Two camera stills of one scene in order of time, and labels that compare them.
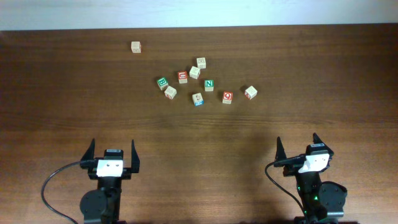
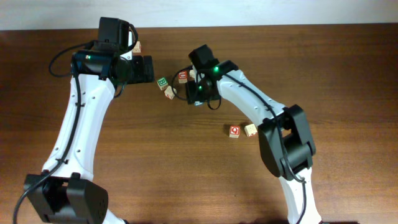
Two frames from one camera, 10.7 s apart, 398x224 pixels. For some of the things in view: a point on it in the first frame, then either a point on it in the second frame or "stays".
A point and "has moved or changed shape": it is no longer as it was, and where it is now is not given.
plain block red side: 170,93 stays
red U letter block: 182,76 stays
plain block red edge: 250,92 has moved or changed shape
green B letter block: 163,83 stays
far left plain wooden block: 135,46 stays
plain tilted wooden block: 194,72 stays
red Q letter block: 227,97 has moved or changed shape
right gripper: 290,169 → 191,94
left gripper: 86,161 → 140,76
